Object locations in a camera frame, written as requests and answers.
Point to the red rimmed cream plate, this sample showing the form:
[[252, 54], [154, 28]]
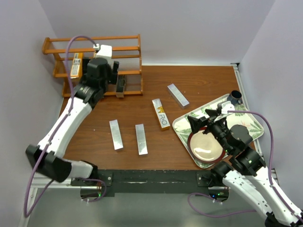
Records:
[[204, 147]]

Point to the dark blue mug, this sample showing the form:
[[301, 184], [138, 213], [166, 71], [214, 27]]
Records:
[[235, 97]]

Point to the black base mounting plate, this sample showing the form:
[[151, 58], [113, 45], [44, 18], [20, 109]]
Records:
[[152, 181]]

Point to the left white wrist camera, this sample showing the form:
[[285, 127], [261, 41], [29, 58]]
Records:
[[102, 51]]

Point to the silver gold R&O toothpaste box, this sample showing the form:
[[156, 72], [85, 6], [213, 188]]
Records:
[[161, 115]]

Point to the black toothpaste box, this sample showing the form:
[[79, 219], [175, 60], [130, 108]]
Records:
[[120, 86]]

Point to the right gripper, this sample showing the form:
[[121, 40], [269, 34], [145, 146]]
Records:
[[195, 124]]

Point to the aluminium frame rail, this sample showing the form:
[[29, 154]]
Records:
[[54, 200]]

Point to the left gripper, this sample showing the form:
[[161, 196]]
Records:
[[112, 73]]

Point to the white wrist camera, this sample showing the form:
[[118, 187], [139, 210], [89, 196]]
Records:
[[102, 51], [223, 109]]

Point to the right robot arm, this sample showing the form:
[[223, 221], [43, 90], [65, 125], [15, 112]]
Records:
[[246, 172]]

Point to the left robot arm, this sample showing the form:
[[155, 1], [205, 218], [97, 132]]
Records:
[[47, 157]]

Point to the yellow toothpaste box with barcode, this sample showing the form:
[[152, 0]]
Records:
[[76, 69]]

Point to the orange wooden three-tier shelf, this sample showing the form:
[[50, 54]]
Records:
[[128, 54]]

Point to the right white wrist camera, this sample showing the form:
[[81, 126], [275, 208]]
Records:
[[223, 109]]

